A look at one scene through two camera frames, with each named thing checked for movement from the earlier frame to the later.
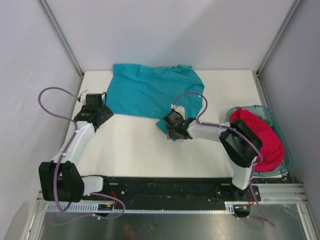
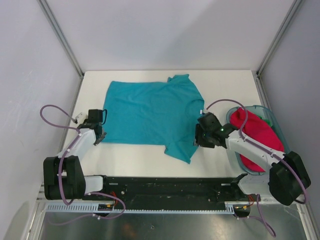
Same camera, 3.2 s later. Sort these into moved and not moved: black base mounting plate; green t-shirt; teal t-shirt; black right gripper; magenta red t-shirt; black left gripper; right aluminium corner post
Moved: black right gripper; teal t-shirt; black left gripper
Not moved: magenta red t-shirt; right aluminium corner post; black base mounting plate; green t-shirt
